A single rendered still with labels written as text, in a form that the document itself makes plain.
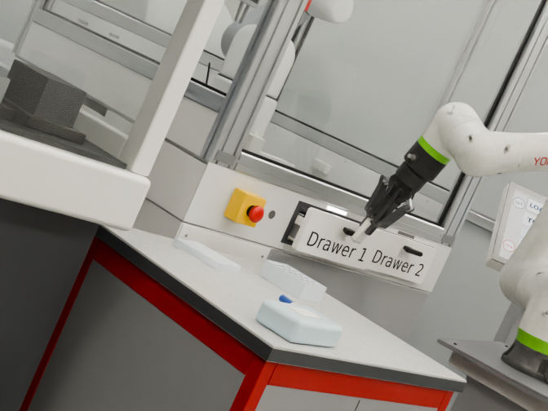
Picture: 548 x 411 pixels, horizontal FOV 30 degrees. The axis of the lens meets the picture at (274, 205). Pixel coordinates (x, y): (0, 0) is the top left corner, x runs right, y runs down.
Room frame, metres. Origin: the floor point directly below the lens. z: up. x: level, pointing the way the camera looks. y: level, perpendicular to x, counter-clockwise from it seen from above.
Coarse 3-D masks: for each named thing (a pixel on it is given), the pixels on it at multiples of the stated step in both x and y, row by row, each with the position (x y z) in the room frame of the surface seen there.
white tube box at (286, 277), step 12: (264, 264) 2.25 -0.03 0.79; (276, 264) 2.28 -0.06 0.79; (264, 276) 2.24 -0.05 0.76; (276, 276) 2.23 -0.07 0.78; (288, 276) 2.21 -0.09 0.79; (300, 276) 2.26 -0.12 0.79; (288, 288) 2.20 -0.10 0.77; (300, 288) 2.18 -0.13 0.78; (312, 288) 2.20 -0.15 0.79; (324, 288) 2.24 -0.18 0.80; (312, 300) 2.22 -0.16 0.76
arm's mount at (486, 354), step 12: (456, 348) 2.40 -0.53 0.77; (468, 348) 2.44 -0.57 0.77; (480, 348) 2.50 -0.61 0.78; (492, 348) 2.56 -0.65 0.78; (504, 348) 2.63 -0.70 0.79; (480, 360) 2.36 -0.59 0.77; (492, 360) 2.41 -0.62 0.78; (492, 372) 2.33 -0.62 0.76; (504, 372) 2.33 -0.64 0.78; (516, 372) 2.38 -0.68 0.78; (516, 384) 2.29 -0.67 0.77; (528, 384) 2.30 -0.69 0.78; (540, 384) 2.35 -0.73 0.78; (540, 396) 2.26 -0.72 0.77
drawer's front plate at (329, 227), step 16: (304, 224) 2.46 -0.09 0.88; (320, 224) 2.49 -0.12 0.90; (336, 224) 2.53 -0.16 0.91; (352, 224) 2.57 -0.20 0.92; (304, 240) 2.47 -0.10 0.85; (336, 240) 2.55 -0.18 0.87; (368, 240) 2.63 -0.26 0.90; (320, 256) 2.53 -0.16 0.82; (336, 256) 2.57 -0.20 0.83; (352, 256) 2.61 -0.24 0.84; (368, 256) 2.65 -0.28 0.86
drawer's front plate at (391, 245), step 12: (384, 240) 2.74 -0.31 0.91; (396, 240) 2.78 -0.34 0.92; (408, 240) 2.81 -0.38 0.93; (384, 252) 2.76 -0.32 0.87; (396, 252) 2.79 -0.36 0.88; (432, 252) 2.91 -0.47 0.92; (372, 264) 2.74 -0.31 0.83; (384, 264) 2.77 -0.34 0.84; (396, 264) 2.81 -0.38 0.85; (396, 276) 2.83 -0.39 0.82; (408, 276) 2.86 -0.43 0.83; (420, 276) 2.90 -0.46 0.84
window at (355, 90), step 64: (320, 0) 2.36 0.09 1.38; (384, 0) 2.50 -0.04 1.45; (448, 0) 2.66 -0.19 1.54; (512, 0) 2.85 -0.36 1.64; (320, 64) 2.42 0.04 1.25; (384, 64) 2.58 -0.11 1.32; (448, 64) 2.75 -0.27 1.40; (512, 64) 2.94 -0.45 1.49; (256, 128) 2.35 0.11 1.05; (320, 128) 2.49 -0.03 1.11; (384, 128) 2.65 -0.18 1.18; (448, 192) 2.93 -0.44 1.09
